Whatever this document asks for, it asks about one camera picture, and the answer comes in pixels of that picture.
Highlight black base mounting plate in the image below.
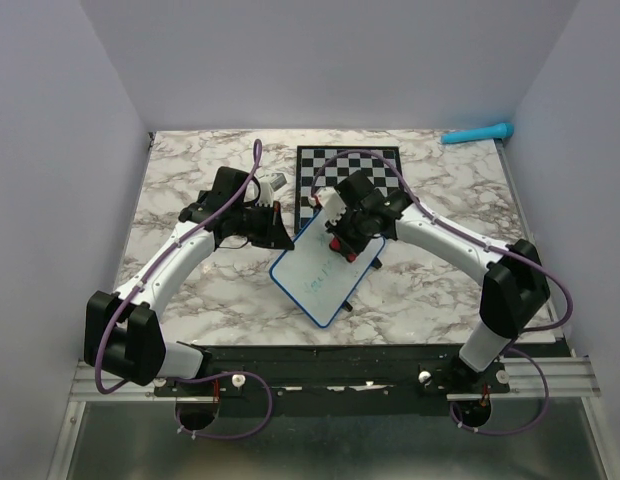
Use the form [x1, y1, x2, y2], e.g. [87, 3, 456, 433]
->
[154, 344, 510, 418]

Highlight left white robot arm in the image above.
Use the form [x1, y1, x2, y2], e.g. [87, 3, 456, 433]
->
[83, 167, 294, 395]

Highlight aluminium extrusion rail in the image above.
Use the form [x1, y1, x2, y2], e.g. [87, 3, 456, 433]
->
[69, 357, 601, 402]

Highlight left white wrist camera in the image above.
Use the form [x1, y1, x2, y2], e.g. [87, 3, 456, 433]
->
[254, 172, 287, 207]

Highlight black white chessboard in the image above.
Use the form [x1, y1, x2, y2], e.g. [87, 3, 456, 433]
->
[294, 145, 402, 233]

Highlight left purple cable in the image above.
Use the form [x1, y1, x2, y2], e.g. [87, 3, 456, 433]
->
[93, 138, 264, 396]

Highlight purple cable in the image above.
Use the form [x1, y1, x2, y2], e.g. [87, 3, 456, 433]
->
[93, 138, 264, 396]
[309, 148, 575, 436]

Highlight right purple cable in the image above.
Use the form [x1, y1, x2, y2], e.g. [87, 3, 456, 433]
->
[309, 148, 575, 436]

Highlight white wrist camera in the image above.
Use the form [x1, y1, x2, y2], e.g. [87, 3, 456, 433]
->
[254, 172, 287, 207]
[309, 187, 348, 225]

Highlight blue marker pen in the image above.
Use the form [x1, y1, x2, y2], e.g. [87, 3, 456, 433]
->
[440, 122, 514, 145]

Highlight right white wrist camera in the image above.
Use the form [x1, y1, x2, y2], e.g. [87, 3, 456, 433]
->
[309, 187, 348, 225]

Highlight blue framed whiteboard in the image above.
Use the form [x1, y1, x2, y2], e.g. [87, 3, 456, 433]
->
[270, 211, 386, 329]

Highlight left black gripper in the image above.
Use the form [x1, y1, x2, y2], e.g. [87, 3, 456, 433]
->
[233, 200, 296, 250]

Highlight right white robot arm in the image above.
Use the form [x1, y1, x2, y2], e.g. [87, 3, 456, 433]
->
[310, 171, 550, 392]

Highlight red bow-shaped eraser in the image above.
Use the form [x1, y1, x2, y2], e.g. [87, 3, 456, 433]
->
[329, 237, 358, 263]

